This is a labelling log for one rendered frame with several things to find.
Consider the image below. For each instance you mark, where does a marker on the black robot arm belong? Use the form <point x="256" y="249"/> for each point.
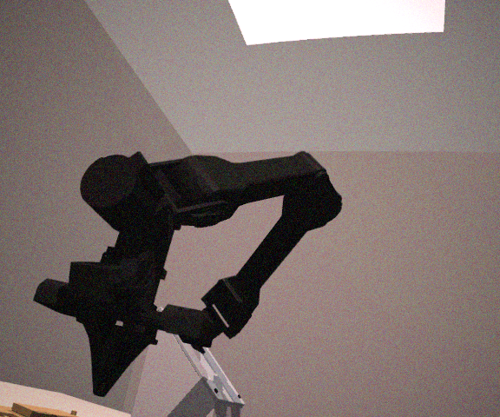
<point x="147" y="202"/>

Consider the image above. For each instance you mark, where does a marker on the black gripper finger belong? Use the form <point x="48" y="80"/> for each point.
<point x="100" y="335"/>
<point x="127" y="344"/>

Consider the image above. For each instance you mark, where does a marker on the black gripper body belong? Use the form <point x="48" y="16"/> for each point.
<point x="191" y="325"/>

